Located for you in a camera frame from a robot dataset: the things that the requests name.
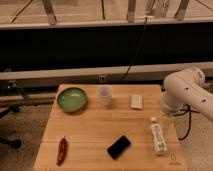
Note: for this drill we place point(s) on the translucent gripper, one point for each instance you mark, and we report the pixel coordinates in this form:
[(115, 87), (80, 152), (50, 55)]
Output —
[(167, 120)]

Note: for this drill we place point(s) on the black eraser block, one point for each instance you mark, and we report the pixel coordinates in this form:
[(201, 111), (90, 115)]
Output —
[(118, 147)]

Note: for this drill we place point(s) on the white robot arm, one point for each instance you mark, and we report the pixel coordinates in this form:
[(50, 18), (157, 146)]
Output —
[(186, 87)]

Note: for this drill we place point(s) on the translucent plastic cup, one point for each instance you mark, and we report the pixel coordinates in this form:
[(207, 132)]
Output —
[(105, 94)]

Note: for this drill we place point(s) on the green ceramic bowl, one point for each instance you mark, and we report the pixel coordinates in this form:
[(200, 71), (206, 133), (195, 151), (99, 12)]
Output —
[(72, 99)]

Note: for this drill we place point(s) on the white plastic bottle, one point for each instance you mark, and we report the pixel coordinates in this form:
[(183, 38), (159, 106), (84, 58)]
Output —
[(160, 146)]

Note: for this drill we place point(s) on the white rectangular block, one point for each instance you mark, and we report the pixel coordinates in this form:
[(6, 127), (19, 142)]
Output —
[(136, 102)]

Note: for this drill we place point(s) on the wooden table board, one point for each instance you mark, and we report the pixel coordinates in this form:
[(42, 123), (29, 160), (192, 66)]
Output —
[(91, 131)]

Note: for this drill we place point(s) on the dried red chili pepper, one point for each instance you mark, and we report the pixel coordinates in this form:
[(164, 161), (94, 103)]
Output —
[(61, 151)]

